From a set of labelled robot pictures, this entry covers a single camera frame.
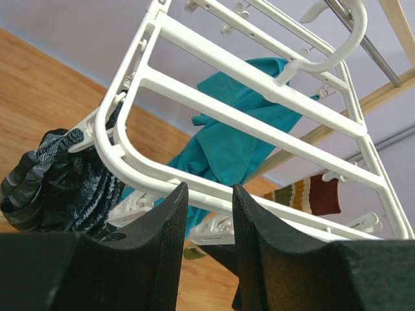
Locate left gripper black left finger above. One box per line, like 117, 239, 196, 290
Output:
1, 183, 189, 310

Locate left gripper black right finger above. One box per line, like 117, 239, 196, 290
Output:
232, 185, 414, 310

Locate striped sock maroon toe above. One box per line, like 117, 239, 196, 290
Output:
263, 174, 341, 216

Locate teal shorts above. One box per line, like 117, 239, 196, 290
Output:
119, 57, 320, 237

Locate white clip drying hanger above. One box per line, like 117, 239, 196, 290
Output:
70, 1, 414, 239

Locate dark shark print shorts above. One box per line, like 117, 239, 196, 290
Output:
0, 102, 127, 242

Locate metal rack rod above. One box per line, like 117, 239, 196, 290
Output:
324, 0, 403, 87

